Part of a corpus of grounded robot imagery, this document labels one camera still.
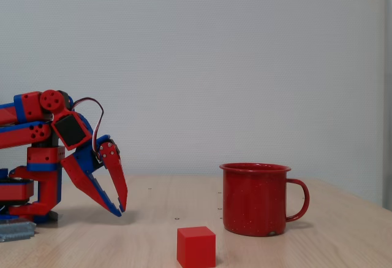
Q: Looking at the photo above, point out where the red cube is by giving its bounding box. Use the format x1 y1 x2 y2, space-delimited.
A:
176 226 217 268

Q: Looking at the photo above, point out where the grey metal table clamp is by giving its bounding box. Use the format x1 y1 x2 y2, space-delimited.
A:
0 220 37 243

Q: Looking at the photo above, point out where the red enamel mug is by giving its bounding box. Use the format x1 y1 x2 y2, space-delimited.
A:
219 162 311 237

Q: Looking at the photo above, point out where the red white gripper servo cable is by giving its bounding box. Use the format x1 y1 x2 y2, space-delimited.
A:
70 96 105 161

